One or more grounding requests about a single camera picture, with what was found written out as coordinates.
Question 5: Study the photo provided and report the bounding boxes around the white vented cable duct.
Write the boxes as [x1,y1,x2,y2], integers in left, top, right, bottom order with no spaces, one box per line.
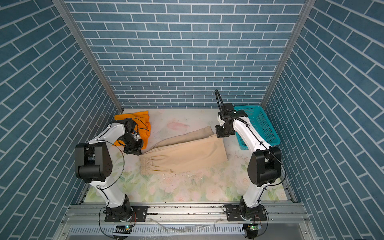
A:
[69,224,245,237]

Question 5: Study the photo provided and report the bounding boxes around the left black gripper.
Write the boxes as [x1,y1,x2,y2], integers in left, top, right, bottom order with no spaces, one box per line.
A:
[119,134,143,155]

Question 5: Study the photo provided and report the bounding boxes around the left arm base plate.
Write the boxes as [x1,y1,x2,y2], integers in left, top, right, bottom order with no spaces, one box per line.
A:
[103,206,149,223]

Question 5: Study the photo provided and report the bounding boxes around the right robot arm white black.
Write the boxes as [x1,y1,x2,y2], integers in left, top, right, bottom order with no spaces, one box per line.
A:
[216,100,282,221]

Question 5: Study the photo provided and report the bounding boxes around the beige shorts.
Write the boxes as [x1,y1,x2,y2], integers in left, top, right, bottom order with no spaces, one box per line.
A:
[139,126,228,176]

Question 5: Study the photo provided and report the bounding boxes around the orange shorts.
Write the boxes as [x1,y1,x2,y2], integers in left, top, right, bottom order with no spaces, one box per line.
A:
[114,111,151,150]

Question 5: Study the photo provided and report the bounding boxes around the teal plastic basket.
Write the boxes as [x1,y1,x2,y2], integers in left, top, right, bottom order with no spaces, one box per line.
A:
[234,105,281,146]

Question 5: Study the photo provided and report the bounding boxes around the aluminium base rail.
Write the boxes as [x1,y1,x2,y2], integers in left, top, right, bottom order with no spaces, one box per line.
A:
[53,202,316,240]

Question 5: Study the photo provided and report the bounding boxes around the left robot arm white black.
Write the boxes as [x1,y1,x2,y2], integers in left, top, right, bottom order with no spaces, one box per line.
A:
[75,118,144,222]

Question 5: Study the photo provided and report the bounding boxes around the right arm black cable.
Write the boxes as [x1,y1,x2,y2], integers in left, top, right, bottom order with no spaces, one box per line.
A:
[214,89,287,238]

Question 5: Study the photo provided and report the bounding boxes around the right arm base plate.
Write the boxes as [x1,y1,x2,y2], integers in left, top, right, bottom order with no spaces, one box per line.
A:
[222,204,268,222]

